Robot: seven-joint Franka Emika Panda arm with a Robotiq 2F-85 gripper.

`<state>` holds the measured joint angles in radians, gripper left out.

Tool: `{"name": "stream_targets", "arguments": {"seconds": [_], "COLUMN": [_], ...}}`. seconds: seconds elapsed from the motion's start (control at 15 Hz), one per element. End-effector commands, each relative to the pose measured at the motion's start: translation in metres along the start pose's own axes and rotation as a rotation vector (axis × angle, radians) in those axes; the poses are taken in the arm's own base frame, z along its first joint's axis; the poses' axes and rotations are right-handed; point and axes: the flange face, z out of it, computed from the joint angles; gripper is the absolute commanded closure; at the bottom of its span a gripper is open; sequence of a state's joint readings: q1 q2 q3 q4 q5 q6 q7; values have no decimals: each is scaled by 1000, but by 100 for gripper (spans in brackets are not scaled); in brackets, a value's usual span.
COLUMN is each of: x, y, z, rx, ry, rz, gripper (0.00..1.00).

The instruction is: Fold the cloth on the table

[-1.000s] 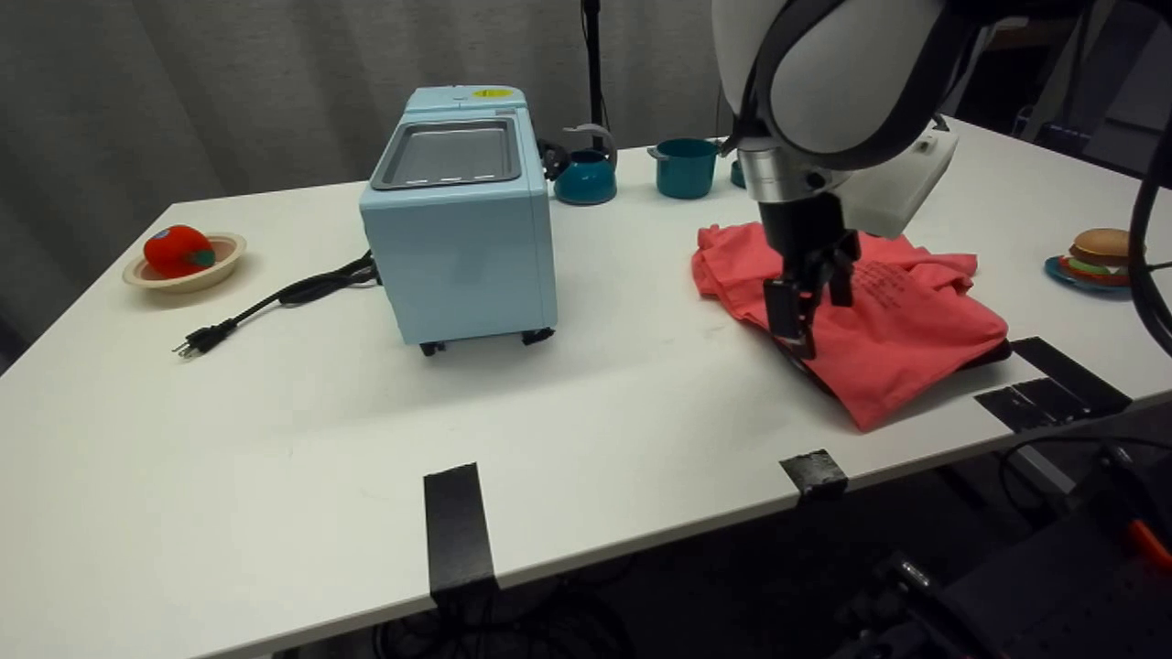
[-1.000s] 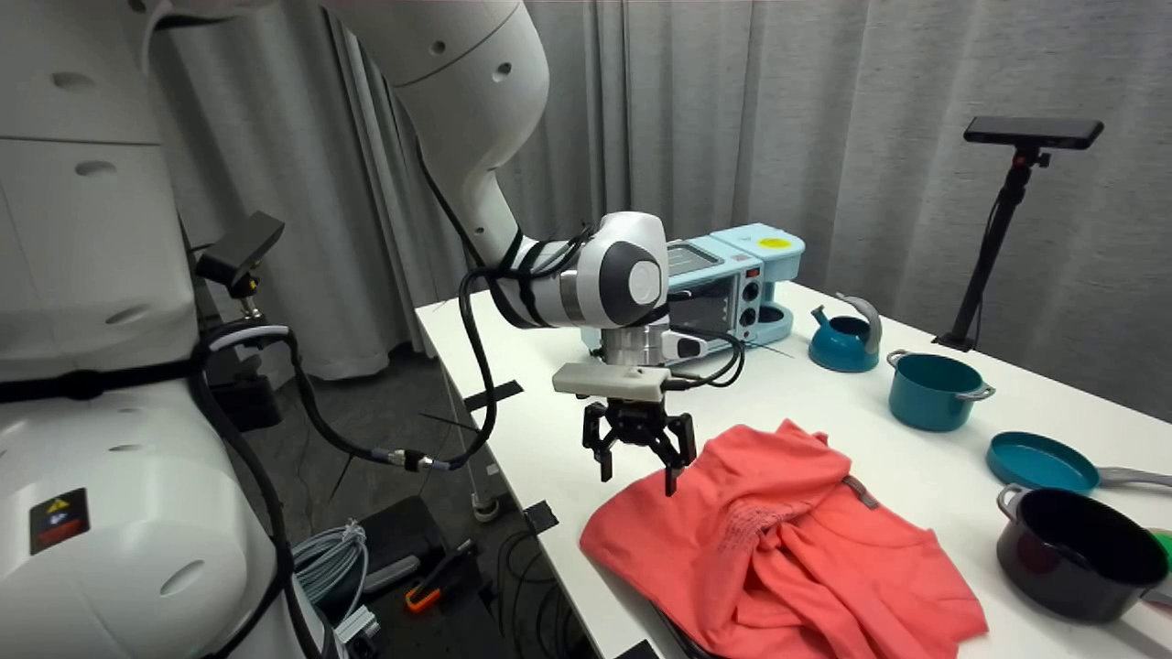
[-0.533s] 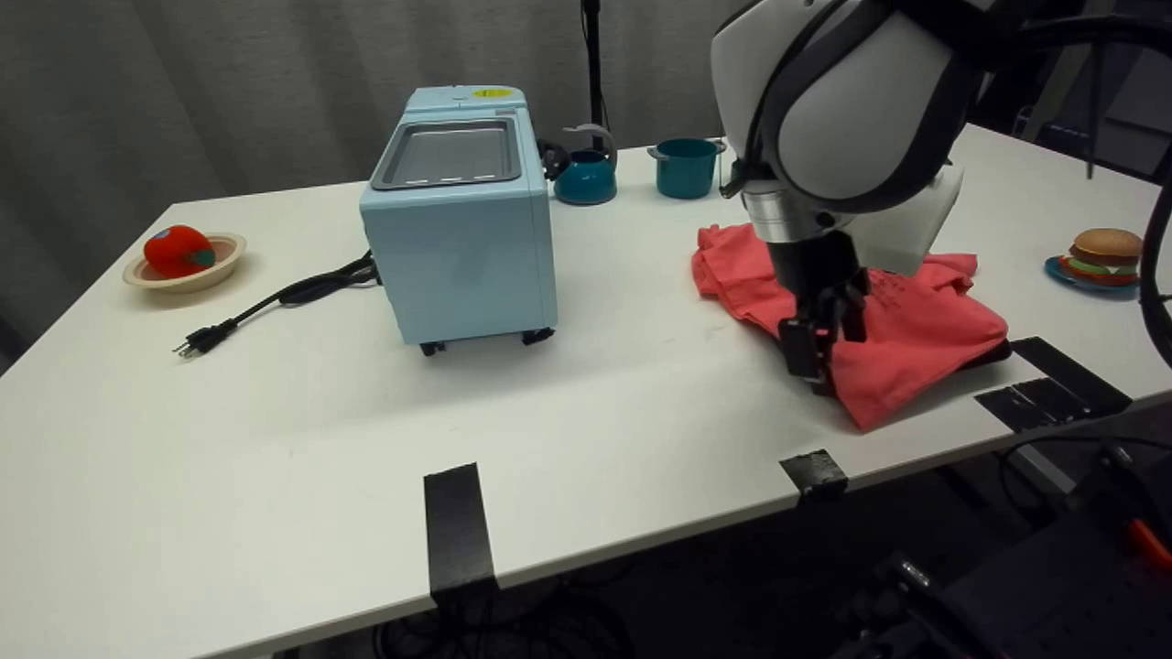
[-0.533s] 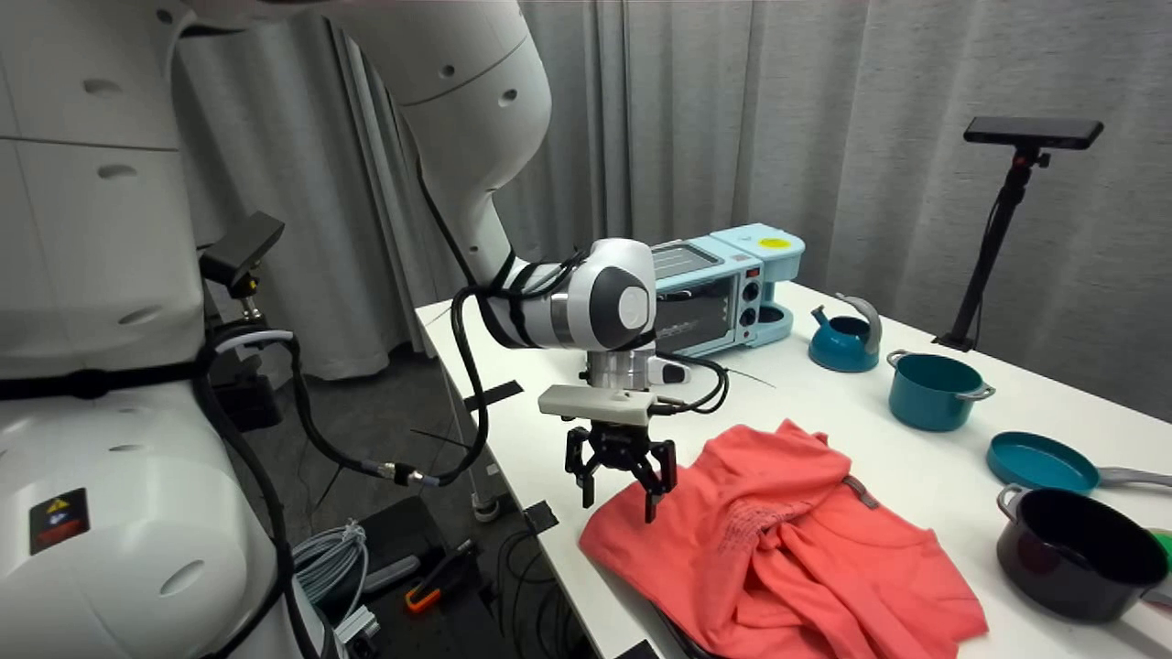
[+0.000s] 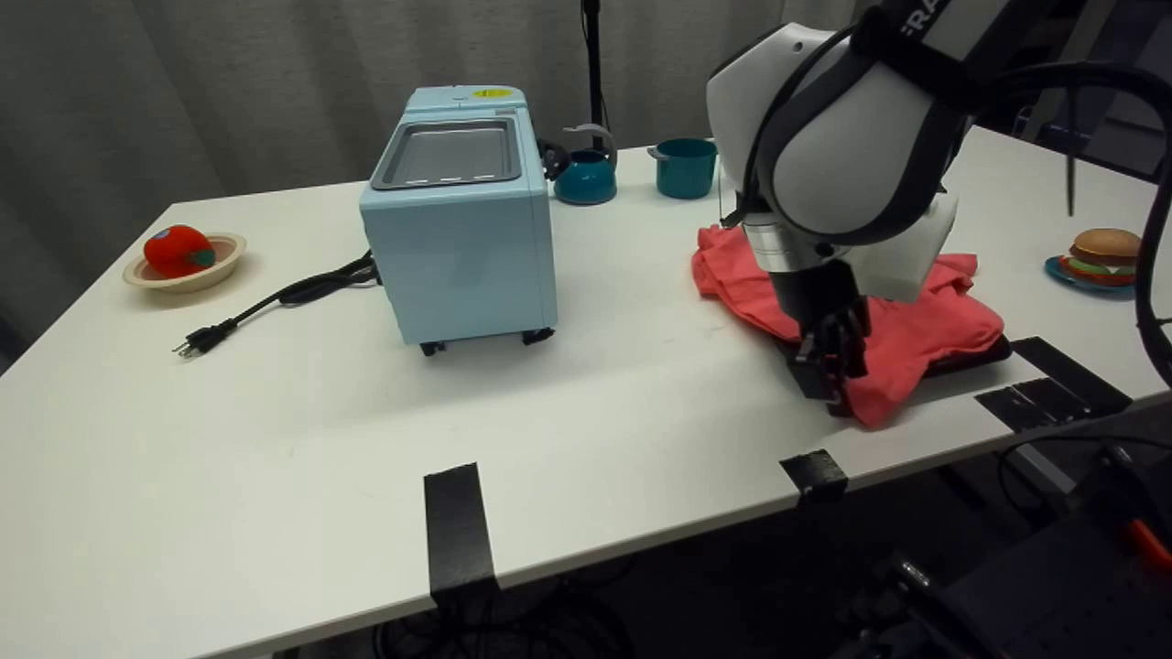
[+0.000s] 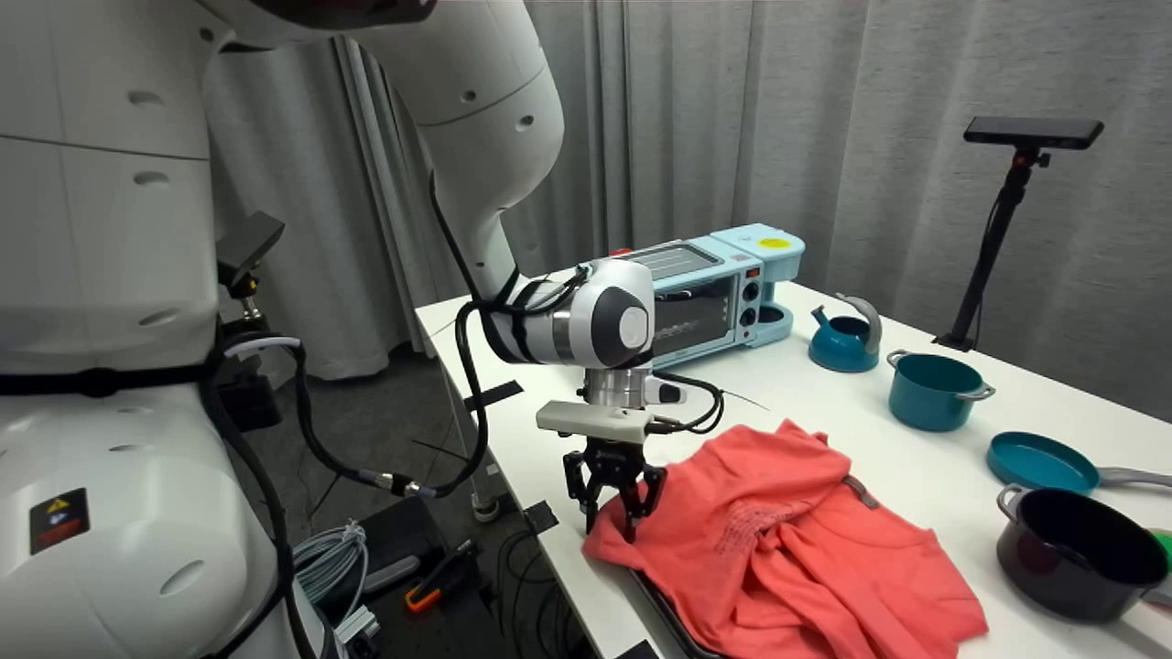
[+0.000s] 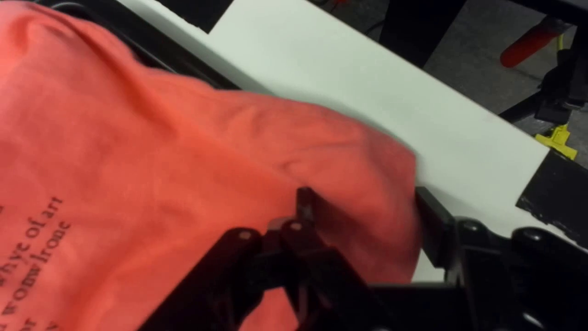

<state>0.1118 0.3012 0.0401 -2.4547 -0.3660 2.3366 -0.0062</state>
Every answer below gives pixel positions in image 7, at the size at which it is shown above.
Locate yellow tape piece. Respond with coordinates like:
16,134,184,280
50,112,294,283
533,121,579,162

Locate orange handled tool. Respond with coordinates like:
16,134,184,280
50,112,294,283
498,17,568,70

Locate red printed t-shirt cloth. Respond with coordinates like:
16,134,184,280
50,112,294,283
0,0,426,331

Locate black grill tray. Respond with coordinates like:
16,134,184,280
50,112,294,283
35,0,244,94

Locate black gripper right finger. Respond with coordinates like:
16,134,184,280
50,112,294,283
415,186,588,331

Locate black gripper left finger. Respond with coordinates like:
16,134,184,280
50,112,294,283
136,186,393,331

